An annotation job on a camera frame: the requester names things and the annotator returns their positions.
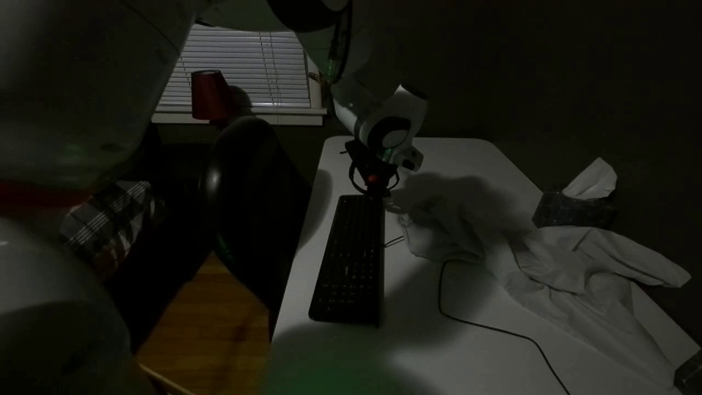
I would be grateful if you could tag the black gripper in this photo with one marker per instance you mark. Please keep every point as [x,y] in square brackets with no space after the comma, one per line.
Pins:
[370,166]

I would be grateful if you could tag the black computer keyboard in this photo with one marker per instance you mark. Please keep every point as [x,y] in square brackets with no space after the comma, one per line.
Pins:
[349,265]

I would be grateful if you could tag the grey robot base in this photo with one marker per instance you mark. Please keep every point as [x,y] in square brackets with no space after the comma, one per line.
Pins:
[51,314]

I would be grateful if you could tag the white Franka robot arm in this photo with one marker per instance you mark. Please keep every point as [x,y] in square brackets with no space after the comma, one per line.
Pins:
[74,74]

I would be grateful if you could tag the black office chair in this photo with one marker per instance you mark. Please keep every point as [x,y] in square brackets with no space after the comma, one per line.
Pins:
[248,198]

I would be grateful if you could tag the white window sill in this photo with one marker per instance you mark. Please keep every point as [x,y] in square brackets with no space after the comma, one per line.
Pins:
[243,118]

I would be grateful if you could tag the wide white window blind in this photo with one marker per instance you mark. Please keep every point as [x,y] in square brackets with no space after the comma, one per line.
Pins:
[243,67]

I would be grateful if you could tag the red cup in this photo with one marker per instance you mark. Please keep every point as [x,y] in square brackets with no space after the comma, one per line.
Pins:
[209,95]

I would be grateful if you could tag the dark tissue box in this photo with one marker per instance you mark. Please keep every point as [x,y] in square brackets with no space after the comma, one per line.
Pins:
[572,211]

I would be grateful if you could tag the white crumpled cloth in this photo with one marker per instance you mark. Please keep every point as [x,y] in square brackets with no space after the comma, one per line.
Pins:
[556,270]

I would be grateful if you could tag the white tissue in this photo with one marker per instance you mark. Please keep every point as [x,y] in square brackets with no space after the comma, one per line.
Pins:
[593,180]

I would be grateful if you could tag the plaid blanket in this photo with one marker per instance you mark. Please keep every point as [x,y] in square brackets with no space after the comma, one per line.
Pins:
[110,221]

